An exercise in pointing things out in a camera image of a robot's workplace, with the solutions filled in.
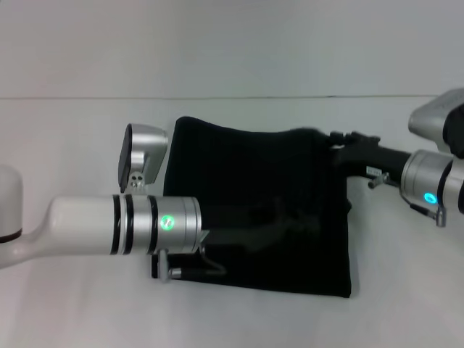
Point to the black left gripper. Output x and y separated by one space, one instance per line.
239 232

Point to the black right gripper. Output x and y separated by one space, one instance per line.
373 159

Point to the black t-shirt with FREE print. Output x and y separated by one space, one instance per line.
261 163

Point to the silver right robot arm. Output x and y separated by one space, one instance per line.
435 181

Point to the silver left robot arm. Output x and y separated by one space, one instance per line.
90 224

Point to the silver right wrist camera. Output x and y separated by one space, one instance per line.
435 116

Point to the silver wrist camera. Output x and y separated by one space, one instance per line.
139 156
435 116

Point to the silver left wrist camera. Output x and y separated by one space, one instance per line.
139 156

